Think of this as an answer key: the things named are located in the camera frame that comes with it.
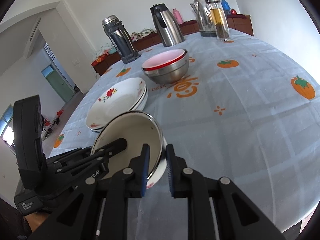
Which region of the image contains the white enamel bowl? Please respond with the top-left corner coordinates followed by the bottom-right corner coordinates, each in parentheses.
top-left (91, 111), bottom-right (167, 189)

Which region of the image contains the red flower white plate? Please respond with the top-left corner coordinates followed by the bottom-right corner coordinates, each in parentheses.
top-left (86, 77), bottom-right (147, 128)

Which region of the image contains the pink floral rim plate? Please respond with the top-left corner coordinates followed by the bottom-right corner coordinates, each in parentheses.
top-left (87, 84), bottom-right (148, 131)

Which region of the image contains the stainless steel bowl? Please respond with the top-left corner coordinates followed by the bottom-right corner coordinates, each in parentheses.
top-left (142, 49), bottom-right (189, 84)

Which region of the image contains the red plastic bowl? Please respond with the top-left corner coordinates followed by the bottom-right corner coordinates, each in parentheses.
top-left (142, 49), bottom-right (187, 71)

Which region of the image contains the black stroller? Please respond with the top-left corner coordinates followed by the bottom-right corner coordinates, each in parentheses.
top-left (41, 116), bottom-right (57, 137)

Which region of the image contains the green door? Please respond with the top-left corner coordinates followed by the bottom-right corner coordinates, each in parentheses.
top-left (42, 65), bottom-right (74, 103)

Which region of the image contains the persimmon print tablecloth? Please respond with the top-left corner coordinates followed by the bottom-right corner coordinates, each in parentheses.
top-left (49, 27), bottom-right (320, 240)

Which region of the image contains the large black thermos flask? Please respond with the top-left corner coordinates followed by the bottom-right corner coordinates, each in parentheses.
top-left (101, 15), bottom-right (140, 64)

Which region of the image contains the stainless electric kettle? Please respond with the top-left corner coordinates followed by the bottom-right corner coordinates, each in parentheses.
top-left (190, 0), bottom-right (217, 37)

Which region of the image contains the pink thermos bottle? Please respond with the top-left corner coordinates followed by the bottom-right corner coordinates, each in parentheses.
top-left (172, 8), bottom-right (184, 25)

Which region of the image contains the dark wooden sideboard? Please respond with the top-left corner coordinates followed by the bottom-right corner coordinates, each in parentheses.
top-left (91, 14), bottom-right (254, 76)

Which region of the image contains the glass tea bottle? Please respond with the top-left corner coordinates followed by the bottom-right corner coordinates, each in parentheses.
top-left (205, 0), bottom-right (231, 42)

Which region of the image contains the blue thermos jug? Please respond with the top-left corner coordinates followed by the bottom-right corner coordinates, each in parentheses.
top-left (221, 0), bottom-right (231, 17)

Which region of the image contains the steel carafe black handle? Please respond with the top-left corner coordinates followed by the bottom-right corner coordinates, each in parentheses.
top-left (150, 3), bottom-right (184, 47)

